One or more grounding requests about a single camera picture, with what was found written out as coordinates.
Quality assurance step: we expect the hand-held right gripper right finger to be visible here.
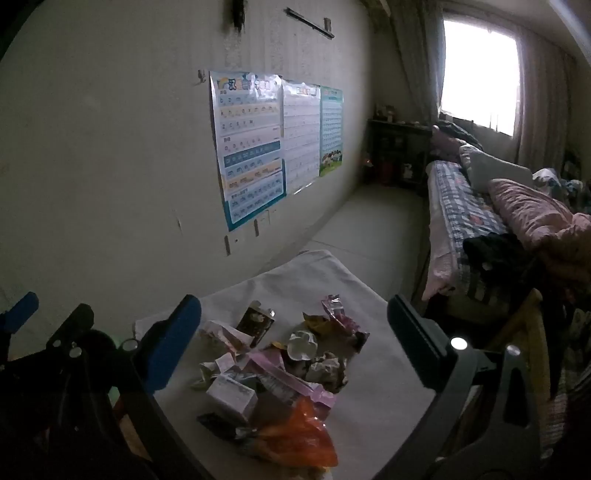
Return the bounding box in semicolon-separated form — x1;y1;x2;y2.
374;294;541;480

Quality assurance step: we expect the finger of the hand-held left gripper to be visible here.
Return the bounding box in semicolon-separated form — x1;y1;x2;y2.
45;303;95;361
0;292;40;334

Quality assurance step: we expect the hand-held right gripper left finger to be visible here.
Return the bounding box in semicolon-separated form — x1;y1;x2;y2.
111;294;213;480

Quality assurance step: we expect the white snack wrapper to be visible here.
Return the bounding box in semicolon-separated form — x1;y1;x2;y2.
205;374;258;423

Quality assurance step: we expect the yellow brown snack wrapper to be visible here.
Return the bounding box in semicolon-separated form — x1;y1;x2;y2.
302;312;338;342

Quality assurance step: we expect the large pink packet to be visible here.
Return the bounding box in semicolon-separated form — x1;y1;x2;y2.
235;348;337;409

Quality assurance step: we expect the crumpled white paper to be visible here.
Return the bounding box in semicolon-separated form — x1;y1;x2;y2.
199;354;236;391

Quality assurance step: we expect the pink snack wrapper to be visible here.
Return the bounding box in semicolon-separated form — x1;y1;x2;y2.
321;294;370;354

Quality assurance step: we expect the white table cloth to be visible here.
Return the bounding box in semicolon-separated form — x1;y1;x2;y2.
134;249;444;480

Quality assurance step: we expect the dark brown snack wrapper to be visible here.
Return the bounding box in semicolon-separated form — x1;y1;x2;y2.
235;300;276;349

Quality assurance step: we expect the dark foil wrapper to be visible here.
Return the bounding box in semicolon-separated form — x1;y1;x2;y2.
196;412;259;444

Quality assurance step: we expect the crumpled silver wrapper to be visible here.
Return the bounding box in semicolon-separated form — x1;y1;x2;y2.
305;353;349;393

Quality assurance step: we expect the yellow wooden chair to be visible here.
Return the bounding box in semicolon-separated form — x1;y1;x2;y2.
494;288;555;416

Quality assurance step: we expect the white plastic cup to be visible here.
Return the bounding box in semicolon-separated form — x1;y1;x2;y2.
287;330;319;361

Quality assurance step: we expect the black clothing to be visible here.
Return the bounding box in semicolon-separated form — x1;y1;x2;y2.
462;233;546;287

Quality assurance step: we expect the bed with plaid sheet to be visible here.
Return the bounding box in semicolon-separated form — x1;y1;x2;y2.
422;159;513;301

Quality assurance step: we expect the orange plastic bag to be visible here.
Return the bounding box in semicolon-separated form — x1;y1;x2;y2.
252;397;339;468

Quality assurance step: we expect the pink quilt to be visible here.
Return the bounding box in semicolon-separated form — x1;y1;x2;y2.
487;178;591;282

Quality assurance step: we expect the white pillow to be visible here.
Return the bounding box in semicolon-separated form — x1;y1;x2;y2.
466;148;536;192

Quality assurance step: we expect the dark shelf unit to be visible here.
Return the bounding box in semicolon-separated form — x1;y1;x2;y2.
367;117;432;188

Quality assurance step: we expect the sheer curtain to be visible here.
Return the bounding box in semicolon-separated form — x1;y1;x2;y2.
512;28;578;171

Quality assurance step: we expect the bright window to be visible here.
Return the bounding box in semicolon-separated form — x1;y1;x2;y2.
441;18;522;137

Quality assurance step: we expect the grey curtain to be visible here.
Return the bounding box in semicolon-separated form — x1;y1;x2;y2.
392;0;446;125

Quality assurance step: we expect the blue wall poster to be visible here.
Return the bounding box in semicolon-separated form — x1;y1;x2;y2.
209;70;287;232

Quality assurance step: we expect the green wall poster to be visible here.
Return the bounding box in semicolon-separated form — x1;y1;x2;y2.
318;85;345;177

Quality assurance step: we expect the white wall poster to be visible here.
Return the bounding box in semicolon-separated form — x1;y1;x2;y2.
281;79;321;195

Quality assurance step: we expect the dark wall ornament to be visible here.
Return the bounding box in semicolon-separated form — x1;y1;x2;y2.
224;0;247;33

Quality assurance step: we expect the dark wall rail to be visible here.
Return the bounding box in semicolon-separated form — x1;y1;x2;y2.
284;7;335;40

